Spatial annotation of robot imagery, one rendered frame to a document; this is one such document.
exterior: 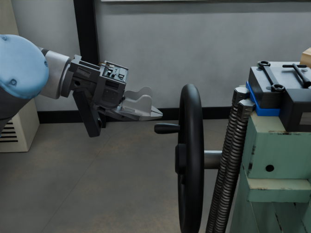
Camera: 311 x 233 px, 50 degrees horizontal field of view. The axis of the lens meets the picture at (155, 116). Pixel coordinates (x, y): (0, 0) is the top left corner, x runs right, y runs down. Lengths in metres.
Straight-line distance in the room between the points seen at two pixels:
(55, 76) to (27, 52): 0.16
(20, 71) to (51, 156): 1.52
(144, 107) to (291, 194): 0.32
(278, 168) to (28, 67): 0.39
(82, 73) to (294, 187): 0.42
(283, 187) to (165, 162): 1.36
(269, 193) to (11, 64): 0.41
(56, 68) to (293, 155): 0.44
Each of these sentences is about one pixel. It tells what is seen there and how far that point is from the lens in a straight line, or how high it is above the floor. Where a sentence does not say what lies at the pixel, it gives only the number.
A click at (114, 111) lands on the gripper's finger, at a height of 0.87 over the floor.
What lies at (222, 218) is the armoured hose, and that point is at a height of 0.74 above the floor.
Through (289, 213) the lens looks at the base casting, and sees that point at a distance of 0.66.
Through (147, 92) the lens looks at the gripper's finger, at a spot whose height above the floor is 0.88.
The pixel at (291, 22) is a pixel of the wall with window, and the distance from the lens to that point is 2.08.
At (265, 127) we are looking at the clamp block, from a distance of 0.50.
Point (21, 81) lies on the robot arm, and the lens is 0.49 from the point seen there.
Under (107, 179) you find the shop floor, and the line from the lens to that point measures 1.79.
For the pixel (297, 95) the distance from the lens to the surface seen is 0.49.
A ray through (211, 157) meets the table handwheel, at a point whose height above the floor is 0.82.
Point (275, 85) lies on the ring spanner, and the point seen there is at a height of 1.00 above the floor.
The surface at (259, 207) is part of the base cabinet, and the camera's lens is 0.83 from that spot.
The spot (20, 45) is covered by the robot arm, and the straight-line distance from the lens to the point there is 0.52.
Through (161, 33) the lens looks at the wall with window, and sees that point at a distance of 1.92.
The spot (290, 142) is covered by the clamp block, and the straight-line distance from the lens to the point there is 0.51.
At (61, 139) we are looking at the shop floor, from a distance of 2.10.
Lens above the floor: 1.24
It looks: 34 degrees down
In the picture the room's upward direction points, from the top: straight up
